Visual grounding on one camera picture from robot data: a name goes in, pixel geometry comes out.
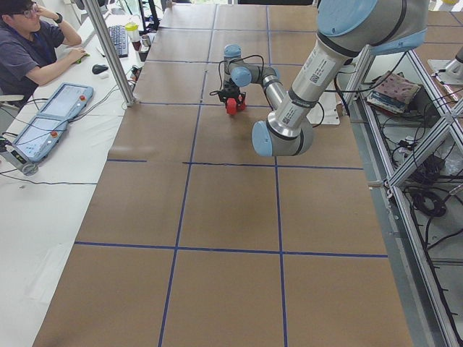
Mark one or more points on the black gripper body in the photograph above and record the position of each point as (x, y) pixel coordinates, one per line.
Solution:
(229, 88)

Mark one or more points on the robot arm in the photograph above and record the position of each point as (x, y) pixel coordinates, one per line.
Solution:
(344, 29)

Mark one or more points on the yellow lid cup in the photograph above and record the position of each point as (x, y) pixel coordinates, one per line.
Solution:
(133, 34)

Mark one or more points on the black keyboard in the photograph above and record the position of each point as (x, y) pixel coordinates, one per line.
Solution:
(119, 38)

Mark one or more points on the upper teach pendant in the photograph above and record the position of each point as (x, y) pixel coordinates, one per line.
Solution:
(67, 102)

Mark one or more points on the teach pendant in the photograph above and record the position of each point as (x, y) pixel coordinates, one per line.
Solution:
(39, 137)
(67, 102)

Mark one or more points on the lower teach pendant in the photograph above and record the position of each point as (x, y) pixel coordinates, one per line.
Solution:
(39, 137)

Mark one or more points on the seated person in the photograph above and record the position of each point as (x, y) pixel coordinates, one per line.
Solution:
(37, 46)

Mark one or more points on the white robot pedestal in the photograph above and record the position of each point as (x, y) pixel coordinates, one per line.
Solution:
(325, 112)

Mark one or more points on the aluminium frame post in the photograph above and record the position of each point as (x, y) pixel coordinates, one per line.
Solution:
(100, 24)

